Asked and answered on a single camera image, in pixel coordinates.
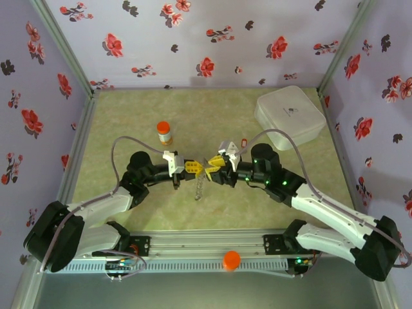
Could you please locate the orange-capped labelled bottle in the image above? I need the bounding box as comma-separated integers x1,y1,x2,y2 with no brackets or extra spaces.
156,121,174,146

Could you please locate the white square lidded case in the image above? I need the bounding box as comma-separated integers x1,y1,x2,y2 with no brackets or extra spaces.
254,85,326,151

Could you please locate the round orange cap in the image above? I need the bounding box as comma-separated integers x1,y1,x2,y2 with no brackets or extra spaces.
222,250,242,272

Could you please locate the aluminium table side rail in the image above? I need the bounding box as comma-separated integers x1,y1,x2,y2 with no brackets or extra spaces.
53,89,100,226
318,89,359,210

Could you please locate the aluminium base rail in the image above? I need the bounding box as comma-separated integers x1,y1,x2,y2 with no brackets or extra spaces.
32,229,358,260

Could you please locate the white slotted cable duct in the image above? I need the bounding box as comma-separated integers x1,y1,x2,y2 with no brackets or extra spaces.
44,259,289,274

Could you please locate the circuit board with wires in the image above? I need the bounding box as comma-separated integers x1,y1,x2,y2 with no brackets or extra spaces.
104,254,149,283
287,256,318,279

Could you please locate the aluminium frame post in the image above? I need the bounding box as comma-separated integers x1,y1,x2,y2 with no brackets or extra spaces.
30,0,97,97
317,0,376,94

